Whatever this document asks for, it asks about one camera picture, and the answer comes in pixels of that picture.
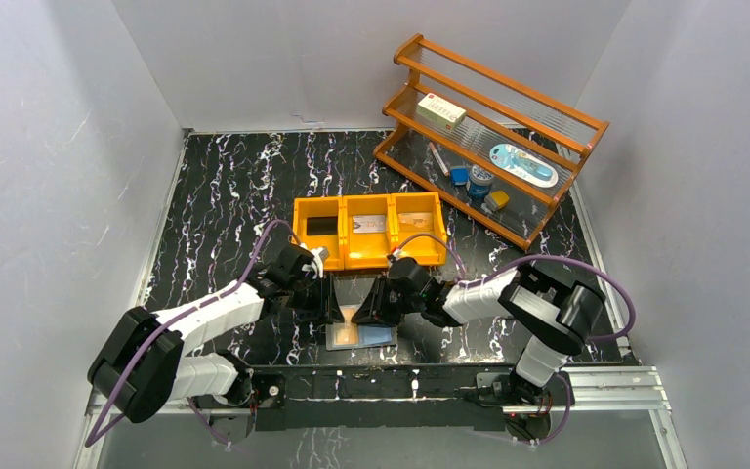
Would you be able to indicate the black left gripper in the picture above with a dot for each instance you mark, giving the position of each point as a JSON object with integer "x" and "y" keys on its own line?
{"x": 313, "y": 295}

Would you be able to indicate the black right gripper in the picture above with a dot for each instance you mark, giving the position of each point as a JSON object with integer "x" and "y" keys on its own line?
{"x": 371, "y": 309}

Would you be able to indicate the grey card holder wallet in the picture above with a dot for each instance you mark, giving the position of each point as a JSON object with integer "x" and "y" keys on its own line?
{"x": 371, "y": 336}

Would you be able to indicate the gold VIP card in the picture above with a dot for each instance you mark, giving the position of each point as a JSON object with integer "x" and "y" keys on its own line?
{"x": 344, "y": 335}

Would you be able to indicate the yellow plastic triple bin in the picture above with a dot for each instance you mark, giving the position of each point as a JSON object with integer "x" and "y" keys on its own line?
{"x": 348, "y": 251}

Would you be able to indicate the black credit card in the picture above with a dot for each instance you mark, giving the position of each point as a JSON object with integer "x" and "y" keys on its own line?
{"x": 325, "y": 225}

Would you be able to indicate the orange wooden shelf rack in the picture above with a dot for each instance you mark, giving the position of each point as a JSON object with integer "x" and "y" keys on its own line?
{"x": 500, "y": 110}

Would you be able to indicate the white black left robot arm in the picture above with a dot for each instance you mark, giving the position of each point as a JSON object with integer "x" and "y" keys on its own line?
{"x": 148, "y": 361}

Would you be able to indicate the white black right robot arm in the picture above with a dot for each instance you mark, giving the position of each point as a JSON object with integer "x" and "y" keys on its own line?
{"x": 557, "y": 309}

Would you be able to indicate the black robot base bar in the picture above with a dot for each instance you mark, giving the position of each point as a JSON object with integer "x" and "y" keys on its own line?
{"x": 393, "y": 396}

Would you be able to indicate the silver card in bin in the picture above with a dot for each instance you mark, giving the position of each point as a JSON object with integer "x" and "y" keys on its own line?
{"x": 369, "y": 224}

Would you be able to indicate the tan card in bin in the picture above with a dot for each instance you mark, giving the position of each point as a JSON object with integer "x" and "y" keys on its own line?
{"x": 415, "y": 221}

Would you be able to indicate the white pen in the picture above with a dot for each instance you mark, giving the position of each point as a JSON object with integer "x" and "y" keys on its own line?
{"x": 439, "y": 159}

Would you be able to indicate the small blue block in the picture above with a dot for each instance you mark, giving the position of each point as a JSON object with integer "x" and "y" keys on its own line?
{"x": 459, "y": 176}

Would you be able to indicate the yellow grey eraser block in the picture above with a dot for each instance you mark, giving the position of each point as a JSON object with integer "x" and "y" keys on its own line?
{"x": 495, "y": 202}

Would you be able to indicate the blue and white round tin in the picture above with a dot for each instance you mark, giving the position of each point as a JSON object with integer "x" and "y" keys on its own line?
{"x": 479, "y": 182}

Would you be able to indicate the blue razor blister pack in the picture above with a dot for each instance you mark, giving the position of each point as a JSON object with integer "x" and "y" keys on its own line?
{"x": 523, "y": 165}

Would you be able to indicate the white box with red label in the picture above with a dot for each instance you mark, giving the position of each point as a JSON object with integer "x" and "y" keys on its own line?
{"x": 442, "y": 113}

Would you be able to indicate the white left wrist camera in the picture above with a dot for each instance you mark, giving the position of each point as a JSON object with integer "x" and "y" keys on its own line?
{"x": 316, "y": 266}

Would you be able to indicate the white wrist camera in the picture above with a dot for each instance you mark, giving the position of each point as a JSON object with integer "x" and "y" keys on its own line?
{"x": 396, "y": 255}
{"x": 316, "y": 266}

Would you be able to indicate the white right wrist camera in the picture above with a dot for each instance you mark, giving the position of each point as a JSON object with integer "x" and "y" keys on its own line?
{"x": 396, "y": 255}

